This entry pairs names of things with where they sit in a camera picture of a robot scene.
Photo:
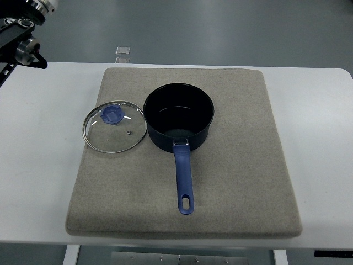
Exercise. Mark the glass pot lid blue knob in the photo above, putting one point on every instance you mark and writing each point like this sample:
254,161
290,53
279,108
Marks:
114,127

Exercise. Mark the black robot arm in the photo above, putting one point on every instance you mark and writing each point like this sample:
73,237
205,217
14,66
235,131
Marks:
18,21

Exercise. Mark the dark blue saucepan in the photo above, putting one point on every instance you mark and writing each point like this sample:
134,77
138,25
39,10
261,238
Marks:
178,118

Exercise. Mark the grey felt mat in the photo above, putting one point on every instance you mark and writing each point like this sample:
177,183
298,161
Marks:
241,184

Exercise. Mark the lower metal floor plate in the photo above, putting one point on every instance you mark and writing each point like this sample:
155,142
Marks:
122,60

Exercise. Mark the white left table leg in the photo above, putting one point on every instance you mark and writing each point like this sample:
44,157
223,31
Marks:
71,255

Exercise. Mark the white table leg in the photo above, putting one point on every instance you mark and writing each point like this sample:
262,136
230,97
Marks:
280,257
71,255

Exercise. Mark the white right table leg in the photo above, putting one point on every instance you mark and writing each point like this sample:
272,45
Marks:
280,257

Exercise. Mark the black table control panel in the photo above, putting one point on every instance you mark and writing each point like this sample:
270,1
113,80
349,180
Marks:
333,254

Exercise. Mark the metal table base plate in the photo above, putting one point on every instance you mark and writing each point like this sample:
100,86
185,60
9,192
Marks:
159,258

